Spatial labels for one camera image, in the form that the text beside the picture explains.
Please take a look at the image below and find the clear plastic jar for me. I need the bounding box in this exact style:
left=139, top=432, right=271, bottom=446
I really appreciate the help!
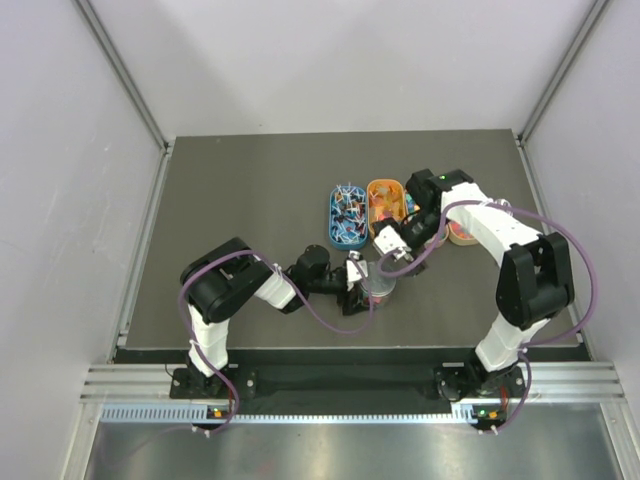
left=360, top=290, right=393, bottom=310

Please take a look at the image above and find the clear jar lid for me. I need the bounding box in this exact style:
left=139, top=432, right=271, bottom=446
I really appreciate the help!
left=366, top=261, right=396, bottom=297

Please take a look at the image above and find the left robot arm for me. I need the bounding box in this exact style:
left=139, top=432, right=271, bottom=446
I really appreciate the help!
left=179, top=237, right=373, bottom=397

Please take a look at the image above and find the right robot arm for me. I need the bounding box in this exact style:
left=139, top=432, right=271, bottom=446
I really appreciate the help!
left=402, top=169, right=575, bottom=396

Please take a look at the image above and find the pink tray of star candies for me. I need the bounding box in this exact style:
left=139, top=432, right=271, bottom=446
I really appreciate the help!
left=404, top=189, right=420, bottom=220

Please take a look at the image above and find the orange tray of candies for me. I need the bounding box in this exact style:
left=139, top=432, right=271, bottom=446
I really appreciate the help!
left=366, top=179, right=408, bottom=236

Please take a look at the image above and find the beige tray of gummies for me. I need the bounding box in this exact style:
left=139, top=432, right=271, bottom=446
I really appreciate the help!
left=448, top=221, right=478, bottom=246

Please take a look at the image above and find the blue tray of lollipops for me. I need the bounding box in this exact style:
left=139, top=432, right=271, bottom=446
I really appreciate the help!
left=328, top=184, right=369, bottom=251

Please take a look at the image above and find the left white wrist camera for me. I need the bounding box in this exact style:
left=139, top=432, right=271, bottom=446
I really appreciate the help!
left=345, top=250, right=368, bottom=291

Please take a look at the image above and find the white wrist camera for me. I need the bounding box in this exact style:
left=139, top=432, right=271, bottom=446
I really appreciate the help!
left=345, top=250, right=368, bottom=291
left=373, top=225, right=412, bottom=260

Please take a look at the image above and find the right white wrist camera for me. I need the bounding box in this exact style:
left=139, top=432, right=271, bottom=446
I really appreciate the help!
left=373, top=225, right=412, bottom=260

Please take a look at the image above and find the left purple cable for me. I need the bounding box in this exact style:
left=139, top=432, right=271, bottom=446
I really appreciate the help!
left=178, top=249, right=376, bottom=434

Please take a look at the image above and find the purple cable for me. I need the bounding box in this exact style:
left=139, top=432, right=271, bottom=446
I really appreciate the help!
left=377, top=199, right=600, bottom=434
left=178, top=249, right=376, bottom=434

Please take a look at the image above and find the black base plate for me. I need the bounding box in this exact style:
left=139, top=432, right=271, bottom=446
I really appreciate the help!
left=169, top=363, right=481, bottom=415

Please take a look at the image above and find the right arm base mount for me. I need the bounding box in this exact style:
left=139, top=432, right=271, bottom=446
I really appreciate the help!
left=434, top=364, right=525, bottom=402

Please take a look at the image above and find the slotted cable duct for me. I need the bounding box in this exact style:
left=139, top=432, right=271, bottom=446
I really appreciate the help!
left=100, top=404, right=499, bottom=425

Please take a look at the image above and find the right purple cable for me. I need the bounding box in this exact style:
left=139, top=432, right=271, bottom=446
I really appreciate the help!
left=377, top=199, right=600, bottom=434

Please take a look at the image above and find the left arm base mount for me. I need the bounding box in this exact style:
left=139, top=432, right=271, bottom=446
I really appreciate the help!
left=164, top=363, right=235, bottom=401

